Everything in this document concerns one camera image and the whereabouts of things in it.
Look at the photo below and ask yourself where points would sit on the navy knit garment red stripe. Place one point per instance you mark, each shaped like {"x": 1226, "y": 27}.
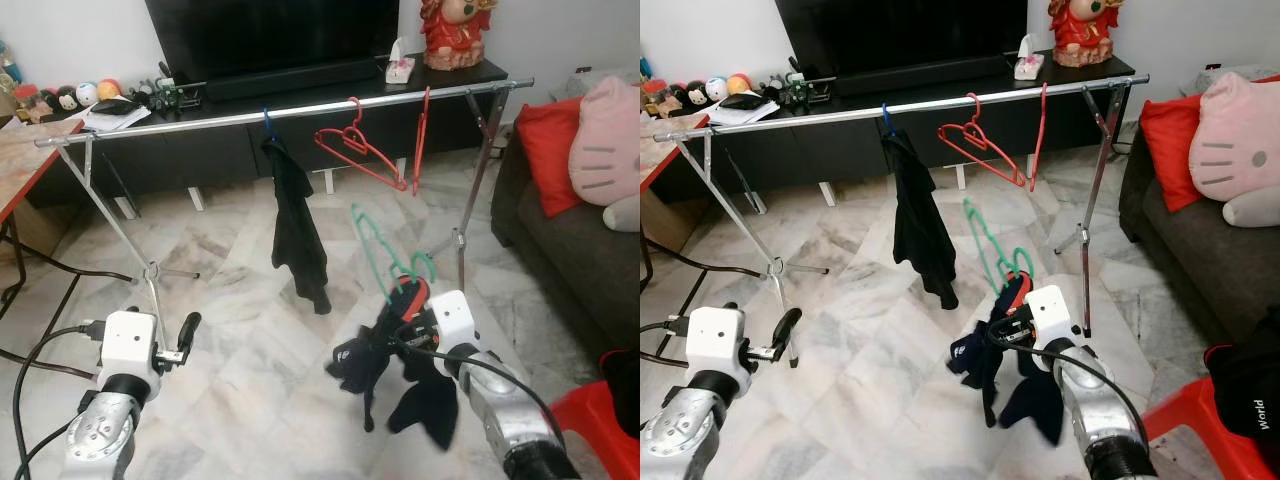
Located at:
{"x": 425, "y": 410}
{"x": 1030, "y": 405}

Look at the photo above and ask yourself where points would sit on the green plastic hanger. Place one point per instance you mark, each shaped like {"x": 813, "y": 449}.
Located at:
{"x": 370, "y": 250}
{"x": 982, "y": 245}

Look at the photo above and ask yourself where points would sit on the red plastic hanger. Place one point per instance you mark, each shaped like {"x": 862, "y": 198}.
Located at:
{"x": 1039, "y": 135}
{"x": 985, "y": 160}
{"x": 421, "y": 140}
{"x": 360, "y": 162}

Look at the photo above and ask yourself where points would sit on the blue hanger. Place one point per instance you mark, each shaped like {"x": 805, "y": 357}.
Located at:
{"x": 270, "y": 122}
{"x": 888, "y": 118}

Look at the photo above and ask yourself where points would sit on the black shirt with green print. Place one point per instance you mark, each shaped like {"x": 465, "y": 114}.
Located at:
{"x": 920, "y": 215}
{"x": 298, "y": 220}

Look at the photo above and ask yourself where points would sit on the black garment white print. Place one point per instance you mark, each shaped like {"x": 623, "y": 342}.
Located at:
{"x": 622, "y": 390}
{"x": 1245, "y": 380}

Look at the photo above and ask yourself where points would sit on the beige wooden sideboard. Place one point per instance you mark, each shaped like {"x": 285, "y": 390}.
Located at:
{"x": 672, "y": 220}
{"x": 45, "y": 225}

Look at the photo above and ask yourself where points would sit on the dark sofa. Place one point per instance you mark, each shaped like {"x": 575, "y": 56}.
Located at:
{"x": 580, "y": 280}
{"x": 1200, "y": 270}

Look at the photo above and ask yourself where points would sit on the black TV console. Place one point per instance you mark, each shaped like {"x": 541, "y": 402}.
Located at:
{"x": 840, "y": 145}
{"x": 220, "y": 150}

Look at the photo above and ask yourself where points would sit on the red plastic stool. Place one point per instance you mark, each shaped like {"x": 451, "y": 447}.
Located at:
{"x": 1190, "y": 440}
{"x": 585, "y": 430}

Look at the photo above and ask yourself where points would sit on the silver metal clothes rack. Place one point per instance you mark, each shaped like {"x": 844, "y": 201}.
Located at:
{"x": 200, "y": 122}
{"x": 820, "y": 115}

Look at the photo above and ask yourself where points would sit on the white papers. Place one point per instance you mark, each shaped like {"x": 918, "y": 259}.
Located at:
{"x": 135, "y": 122}
{"x": 768, "y": 115}

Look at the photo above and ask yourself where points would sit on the red cushion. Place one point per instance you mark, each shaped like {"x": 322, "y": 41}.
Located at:
{"x": 545, "y": 150}
{"x": 1168, "y": 145}

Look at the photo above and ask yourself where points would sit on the black pouch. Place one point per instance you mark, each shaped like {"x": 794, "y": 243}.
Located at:
{"x": 108, "y": 106}
{"x": 740, "y": 102}

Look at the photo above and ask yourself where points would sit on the green black desk gadget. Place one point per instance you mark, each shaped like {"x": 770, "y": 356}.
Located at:
{"x": 175, "y": 92}
{"x": 805, "y": 88}

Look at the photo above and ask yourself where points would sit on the orange round plush toy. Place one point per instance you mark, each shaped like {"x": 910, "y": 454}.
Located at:
{"x": 110, "y": 89}
{"x": 740, "y": 85}

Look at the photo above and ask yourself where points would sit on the white round plush toy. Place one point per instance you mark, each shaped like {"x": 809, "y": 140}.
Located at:
{"x": 88, "y": 93}
{"x": 718, "y": 89}

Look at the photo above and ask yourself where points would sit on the dark round plush toy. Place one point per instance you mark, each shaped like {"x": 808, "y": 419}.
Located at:
{"x": 68, "y": 98}
{"x": 697, "y": 95}

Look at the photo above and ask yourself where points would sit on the white pink tissue box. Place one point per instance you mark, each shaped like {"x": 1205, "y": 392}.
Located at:
{"x": 1029, "y": 65}
{"x": 400, "y": 68}

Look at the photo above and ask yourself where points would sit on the pink cat plush cushion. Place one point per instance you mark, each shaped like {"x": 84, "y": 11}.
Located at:
{"x": 605, "y": 140}
{"x": 1235, "y": 135}

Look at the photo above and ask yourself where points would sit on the red fortune god figurine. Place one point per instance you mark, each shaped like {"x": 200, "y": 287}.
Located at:
{"x": 458, "y": 35}
{"x": 1086, "y": 32}

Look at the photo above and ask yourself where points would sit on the black flat television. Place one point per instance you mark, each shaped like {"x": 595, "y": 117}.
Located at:
{"x": 900, "y": 35}
{"x": 270, "y": 40}

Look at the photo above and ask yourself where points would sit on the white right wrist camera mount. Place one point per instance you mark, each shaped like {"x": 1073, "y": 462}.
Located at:
{"x": 1055, "y": 315}
{"x": 457, "y": 320}

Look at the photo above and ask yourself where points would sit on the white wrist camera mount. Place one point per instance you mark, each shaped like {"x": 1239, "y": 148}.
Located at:
{"x": 130, "y": 342}
{"x": 1055, "y": 315}
{"x": 717, "y": 338}
{"x": 457, "y": 320}

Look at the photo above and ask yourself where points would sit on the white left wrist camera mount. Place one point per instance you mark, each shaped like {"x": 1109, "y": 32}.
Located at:
{"x": 717, "y": 338}
{"x": 130, "y": 342}

